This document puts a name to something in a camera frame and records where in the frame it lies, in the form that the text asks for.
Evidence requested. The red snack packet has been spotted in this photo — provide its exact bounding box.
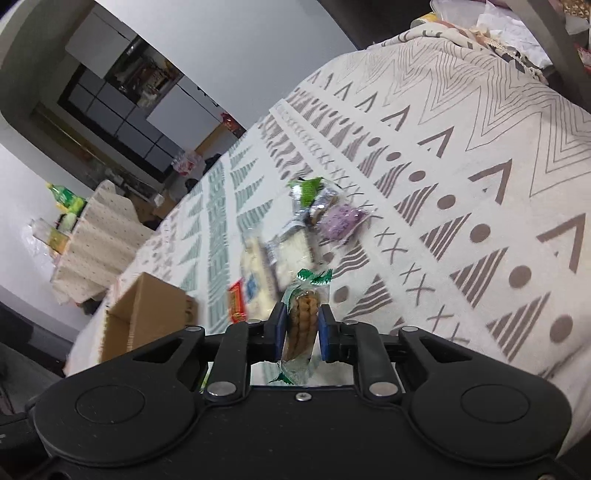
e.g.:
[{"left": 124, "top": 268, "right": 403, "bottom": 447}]
[{"left": 228, "top": 279, "right": 247, "bottom": 324}]

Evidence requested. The green biscuit packet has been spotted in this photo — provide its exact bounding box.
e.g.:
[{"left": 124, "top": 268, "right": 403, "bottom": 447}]
[{"left": 270, "top": 269, "right": 332, "bottom": 386}]

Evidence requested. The blueberry cake package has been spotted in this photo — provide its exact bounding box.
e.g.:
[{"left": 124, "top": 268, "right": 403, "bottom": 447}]
[{"left": 240, "top": 236, "right": 277, "bottom": 321}]

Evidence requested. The white rice cake packet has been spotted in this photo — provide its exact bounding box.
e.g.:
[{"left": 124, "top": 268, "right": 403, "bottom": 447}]
[{"left": 266, "top": 220, "right": 315, "bottom": 283}]

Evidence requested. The green silver snack packet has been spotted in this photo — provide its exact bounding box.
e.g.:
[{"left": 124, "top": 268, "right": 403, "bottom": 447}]
[{"left": 287, "top": 177, "right": 339, "bottom": 226}]

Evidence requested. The brown cardboard box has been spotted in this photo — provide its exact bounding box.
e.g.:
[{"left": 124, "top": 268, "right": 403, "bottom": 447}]
[{"left": 98, "top": 273, "right": 197, "bottom": 363}]

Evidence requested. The purple snack packet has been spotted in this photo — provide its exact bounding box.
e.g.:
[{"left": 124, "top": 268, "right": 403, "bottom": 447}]
[{"left": 317, "top": 203, "right": 369, "bottom": 242}]

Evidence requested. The table with dotted cloth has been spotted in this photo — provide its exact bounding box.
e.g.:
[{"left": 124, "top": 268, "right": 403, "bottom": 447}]
[{"left": 50, "top": 180, "right": 153, "bottom": 304}]

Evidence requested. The pack of water bottles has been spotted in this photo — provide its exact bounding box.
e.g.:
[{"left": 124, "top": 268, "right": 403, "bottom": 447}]
[{"left": 172, "top": 150, "right": 201, "bottom": 177}]

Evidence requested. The patterned bed sheet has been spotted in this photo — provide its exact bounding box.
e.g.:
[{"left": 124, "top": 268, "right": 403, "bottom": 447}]
[{"left": 64, "top": 18, "right": 591, "bottom": 458}]

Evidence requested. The green bottle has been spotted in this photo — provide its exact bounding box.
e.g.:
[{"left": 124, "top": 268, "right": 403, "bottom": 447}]
[{"left": 46, "top": 183, "right": 86, "bottom": 216}]

